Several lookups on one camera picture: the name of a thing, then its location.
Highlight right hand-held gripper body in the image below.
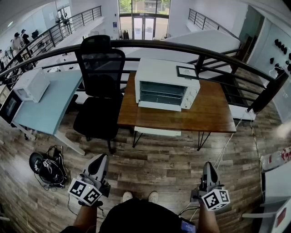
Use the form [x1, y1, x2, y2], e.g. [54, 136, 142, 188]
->
[190, 182, 231, 211]

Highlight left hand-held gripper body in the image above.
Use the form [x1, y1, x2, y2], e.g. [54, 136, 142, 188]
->
[67, 173, 111, 207]

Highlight person's right forearm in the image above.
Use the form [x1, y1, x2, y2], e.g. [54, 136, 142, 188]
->
[197, 206, 221, 233]

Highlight person's left forearm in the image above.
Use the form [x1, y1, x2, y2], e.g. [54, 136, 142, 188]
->
[73, 204, 99, 232]

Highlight white microwave oven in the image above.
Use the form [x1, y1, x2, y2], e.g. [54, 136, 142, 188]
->
[12, 67, 50, 103]

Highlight white toaster oven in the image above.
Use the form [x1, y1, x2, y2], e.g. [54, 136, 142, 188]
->
[133, 58, 201, 137]

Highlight phone with blue screen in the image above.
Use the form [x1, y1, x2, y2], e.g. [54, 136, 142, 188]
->
[179, 218, 196, 233]

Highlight black round helmet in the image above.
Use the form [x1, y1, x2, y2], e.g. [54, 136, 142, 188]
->
[29, 152, 45, 175]

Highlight person's black top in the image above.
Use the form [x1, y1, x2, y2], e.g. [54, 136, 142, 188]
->
[60, 198, 198, 233]

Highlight person's right shoe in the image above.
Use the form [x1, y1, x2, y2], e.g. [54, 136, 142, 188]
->
[148, 191, 159, 204]

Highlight brown wooden table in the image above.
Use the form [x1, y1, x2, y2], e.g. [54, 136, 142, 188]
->
[117, 72, 237, 152]

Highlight white side table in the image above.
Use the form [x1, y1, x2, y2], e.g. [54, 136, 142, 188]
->
[261, 160, 291, 233]

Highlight plastic bag with red print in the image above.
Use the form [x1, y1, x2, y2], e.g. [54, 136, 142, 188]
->
[260, 147, 291, 171]

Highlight light blue desk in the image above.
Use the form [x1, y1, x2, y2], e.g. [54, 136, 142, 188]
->
[11, 69, 86, 157]

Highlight black office chair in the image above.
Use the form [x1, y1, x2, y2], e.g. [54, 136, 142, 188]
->
[73, 35, 126, 155]

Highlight black framed picture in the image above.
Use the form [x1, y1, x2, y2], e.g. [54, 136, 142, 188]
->
[176, 65, 200, 80]

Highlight white tall cabinet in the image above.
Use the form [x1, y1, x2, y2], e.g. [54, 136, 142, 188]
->
[87, 28, 107, 38]

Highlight dark curved railing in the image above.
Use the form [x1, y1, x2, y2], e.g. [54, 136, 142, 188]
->
[0, 39, 289, 113]

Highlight long black balcony railing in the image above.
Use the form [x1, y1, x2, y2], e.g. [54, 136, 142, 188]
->
[0, 5, 102, 76]

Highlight short black stair railing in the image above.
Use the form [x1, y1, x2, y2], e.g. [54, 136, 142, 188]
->
[188, 8, 239, 39]

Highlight glass entrance doors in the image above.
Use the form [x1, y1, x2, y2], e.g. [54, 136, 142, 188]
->
[119, 0, 171, 41]

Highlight black equipment with cables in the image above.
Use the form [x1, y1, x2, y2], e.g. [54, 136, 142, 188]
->
[34, 145, 69, 192]

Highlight white cable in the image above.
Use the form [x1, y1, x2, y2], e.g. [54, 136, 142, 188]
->
[213, 110, 250, 170]

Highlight yellow and black cable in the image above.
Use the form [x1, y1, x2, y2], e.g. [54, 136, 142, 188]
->
[250, 113, 266, 203]

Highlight cluster of black wall-hung objects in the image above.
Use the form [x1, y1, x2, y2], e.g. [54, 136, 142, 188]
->
[269, 38, 291, 76]

